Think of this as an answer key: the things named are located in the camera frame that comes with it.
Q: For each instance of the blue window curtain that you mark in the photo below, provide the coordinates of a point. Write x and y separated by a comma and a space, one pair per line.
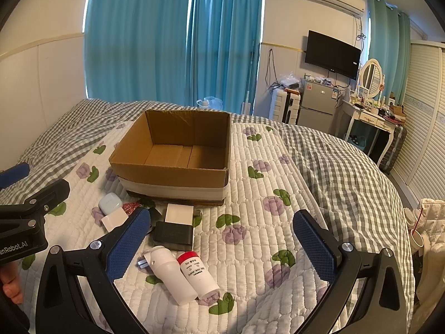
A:
173, 51

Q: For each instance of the white bottle red cap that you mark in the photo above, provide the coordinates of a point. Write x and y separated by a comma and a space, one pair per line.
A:
197, 275

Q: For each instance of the white rectangular box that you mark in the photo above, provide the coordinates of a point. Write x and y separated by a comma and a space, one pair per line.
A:
179, 214

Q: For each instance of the grey checkered duvet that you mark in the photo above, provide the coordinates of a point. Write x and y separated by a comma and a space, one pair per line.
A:
358, 202

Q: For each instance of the white louvered wardrobe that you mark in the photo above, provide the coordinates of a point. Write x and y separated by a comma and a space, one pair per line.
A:
419, 167

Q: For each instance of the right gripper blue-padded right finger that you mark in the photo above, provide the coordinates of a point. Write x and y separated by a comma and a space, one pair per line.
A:
381, 305

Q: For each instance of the red patterned pouch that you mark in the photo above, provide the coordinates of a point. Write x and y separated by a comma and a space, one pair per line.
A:
130, 207

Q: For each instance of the black wall television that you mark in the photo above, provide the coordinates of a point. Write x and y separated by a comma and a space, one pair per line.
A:
332, 54

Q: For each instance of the open brown cardboard box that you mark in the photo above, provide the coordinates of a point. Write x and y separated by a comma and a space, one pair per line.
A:
176, 155

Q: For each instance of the white oval vanity mirror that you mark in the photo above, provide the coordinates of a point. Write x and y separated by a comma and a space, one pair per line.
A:
371, 78

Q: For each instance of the clear plastic water jug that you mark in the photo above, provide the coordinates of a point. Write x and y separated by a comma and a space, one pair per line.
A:
210, 103

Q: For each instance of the black rectangular box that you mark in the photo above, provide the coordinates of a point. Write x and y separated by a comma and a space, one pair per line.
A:
174, 236

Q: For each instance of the person's left hand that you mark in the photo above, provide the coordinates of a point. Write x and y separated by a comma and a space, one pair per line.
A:
11, 282

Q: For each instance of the light blue earbuds case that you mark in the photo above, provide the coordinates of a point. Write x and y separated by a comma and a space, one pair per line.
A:
110, 203

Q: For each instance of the white suitcase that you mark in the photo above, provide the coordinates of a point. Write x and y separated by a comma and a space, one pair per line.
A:
285, 106

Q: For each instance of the white square charger adapter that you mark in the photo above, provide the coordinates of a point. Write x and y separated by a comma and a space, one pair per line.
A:
114, 219

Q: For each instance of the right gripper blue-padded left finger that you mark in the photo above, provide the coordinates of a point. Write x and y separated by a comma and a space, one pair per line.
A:
61, 306

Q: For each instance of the white dressing table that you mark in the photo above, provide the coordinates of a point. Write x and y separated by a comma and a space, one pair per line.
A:
373, 120

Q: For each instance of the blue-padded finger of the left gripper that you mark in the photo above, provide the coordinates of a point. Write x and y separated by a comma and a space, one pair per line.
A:
41, 202
14, 174

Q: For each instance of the silver mini fridge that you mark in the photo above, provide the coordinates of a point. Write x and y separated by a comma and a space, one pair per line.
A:
317, 106

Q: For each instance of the teal side curtain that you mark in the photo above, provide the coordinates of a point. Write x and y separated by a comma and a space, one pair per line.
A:
390, 45

